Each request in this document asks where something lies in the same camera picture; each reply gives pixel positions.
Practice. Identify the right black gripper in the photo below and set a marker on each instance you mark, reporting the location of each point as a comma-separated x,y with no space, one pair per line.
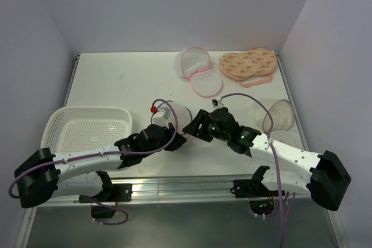
203,117

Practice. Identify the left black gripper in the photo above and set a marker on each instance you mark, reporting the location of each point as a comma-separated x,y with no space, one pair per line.
170,130

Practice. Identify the grey trimmed mesh laundry bag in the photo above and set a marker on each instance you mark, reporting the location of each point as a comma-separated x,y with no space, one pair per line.
184,116

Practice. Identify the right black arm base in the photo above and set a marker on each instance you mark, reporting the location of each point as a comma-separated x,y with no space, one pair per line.
261,200

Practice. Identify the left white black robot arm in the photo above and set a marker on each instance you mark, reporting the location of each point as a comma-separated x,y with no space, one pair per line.
45,175

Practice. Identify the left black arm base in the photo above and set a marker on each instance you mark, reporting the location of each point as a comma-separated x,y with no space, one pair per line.
106,204

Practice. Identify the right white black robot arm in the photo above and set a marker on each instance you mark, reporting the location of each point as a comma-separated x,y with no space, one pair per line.
284,168

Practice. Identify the pink trimmed mesh laundry bag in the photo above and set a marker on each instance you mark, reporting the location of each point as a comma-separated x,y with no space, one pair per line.
193,65

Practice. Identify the peach patterned laundry bag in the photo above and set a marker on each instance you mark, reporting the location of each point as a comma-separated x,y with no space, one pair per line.
250,68

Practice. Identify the clear mesh laundry bag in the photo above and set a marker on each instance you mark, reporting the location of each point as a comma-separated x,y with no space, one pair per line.
284,126

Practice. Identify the white plastic basket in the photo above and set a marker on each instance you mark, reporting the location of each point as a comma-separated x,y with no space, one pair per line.
77,128

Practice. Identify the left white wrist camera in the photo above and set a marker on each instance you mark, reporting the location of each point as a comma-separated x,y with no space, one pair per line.
160,116

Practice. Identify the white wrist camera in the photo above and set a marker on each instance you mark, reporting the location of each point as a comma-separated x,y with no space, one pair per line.
160,116
217,103

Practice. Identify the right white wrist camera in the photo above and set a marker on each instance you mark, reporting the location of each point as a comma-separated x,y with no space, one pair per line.
217,103

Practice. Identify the aluminium mounting rail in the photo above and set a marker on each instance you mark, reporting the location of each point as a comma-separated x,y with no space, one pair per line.
173,189

